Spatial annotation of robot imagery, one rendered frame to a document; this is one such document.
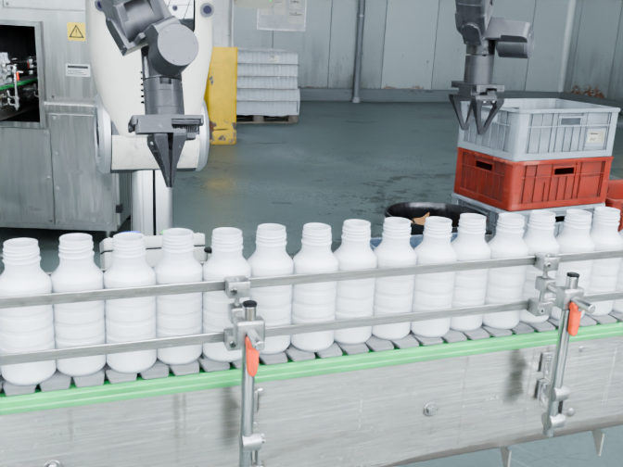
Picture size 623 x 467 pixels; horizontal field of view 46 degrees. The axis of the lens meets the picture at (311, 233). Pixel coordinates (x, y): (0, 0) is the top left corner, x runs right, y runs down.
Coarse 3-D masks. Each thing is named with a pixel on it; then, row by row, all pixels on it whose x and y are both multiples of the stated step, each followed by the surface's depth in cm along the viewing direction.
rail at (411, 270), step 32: (576, 256) 106; (608, 256) 108; (128, 288) 84; (160, 288) 85; (192, 288) 86; (224, 288) 88; (352, 320) 96; (384, 320) 97; (416, 320) 99; (32, 352) 82; (64, 352) 83; (96, 352) 85
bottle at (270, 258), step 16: (272, 224) 94; (256, 240) 93; (272, 240) 91; (256, 256) 92; (272, 256) 91; (288, 256) 94; (256, 272) 91; (272, 272) 91; (288, 272) 92; (256, 288) 92; (272, 288) 92; (288, 288) 93; (272, 304) 92; (288, 304) 94; (272, 320) 93; (288, 320) 95; (272, 336) 93; (288, 336) 95; (272, 352) 94
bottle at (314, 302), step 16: (304, 224) 94; (320, 224) 95; (304, 240) 93; (320, 240) 92; (304, 256) 93; (320, 256) 93; (304, 272) 93; (304, 288) 93; (320, 288) 93; (336, 288) 96; (304, 304) 94; (320, 304) 94; (304, 320) 94; (320, 320) 94; (304, 336) 95; (320, 336) 95
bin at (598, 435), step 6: (420, 234) 171; (456, 234) 174; (372, 240) 166; (378, 240) 167; (414, 240) 170; (420, 240) 171; (372, 246) 160; (414, 246) 171; (594, 432) 134; (600, 432) 132; (594, 438) 134; (600, 438) 133; (600, 444) 133; (504, 450) 126; (510, 450) 125; (600, 450) 133; (504, 456) 126; (510, 456) 125; (504, 462) 127
